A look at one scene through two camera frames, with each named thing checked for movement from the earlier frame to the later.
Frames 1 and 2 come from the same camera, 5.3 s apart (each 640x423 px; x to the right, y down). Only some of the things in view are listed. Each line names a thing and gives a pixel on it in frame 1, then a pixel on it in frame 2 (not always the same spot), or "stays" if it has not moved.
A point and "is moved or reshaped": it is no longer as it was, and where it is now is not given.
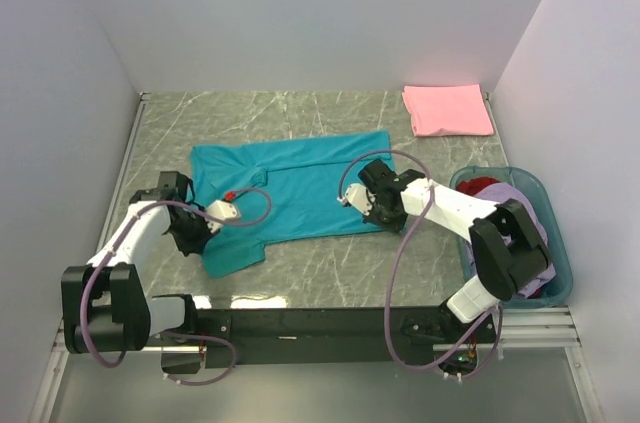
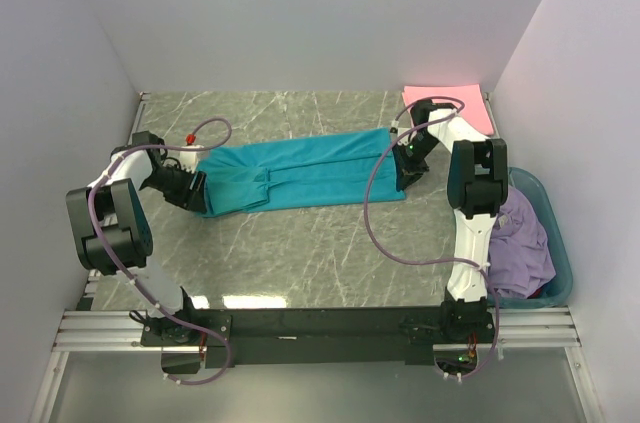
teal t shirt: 301,178 is moved or reshaped
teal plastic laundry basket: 562,285 stays
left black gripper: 197,244 -> 192,199
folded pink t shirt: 448,110 stays
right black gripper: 397,226 -> 407,173
